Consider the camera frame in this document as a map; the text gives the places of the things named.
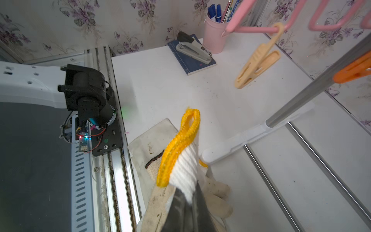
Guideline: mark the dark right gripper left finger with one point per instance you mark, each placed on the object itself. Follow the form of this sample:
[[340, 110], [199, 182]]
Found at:
[[179, 215]]

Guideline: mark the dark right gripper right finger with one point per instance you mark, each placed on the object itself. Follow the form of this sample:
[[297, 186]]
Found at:
[[201, 219]]

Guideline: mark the white glove yellow cuff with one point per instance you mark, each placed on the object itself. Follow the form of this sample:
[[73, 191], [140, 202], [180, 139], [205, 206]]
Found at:
[[180, 160]]

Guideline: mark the beige glove black cuff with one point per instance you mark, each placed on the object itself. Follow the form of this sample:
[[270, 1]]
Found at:
[[215, 194]]

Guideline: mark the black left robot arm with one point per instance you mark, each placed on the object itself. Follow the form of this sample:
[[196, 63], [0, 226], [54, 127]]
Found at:
[[72, 87]]

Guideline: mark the pink wavy hanger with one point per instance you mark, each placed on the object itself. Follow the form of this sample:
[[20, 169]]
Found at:
[[235, 23]]

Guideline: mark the small circuit board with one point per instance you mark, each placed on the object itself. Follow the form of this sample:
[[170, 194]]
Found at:
[[84, 140]]

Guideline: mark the grey white stapler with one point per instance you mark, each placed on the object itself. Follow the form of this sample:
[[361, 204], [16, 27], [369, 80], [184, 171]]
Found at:
[[189, 46]]

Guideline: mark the tan plastic clothespin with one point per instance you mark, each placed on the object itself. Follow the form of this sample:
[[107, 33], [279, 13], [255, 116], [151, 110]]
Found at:
[[261, 60]]

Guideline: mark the pink metal pen bucket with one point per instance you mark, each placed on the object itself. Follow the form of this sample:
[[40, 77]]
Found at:
[[213, 40]]

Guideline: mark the orange plastic clothespin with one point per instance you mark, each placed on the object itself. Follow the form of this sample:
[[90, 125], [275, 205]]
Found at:
[[359, 68]]

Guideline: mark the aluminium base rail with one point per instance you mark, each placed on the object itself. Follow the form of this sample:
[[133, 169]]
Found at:
[[108, 200]]

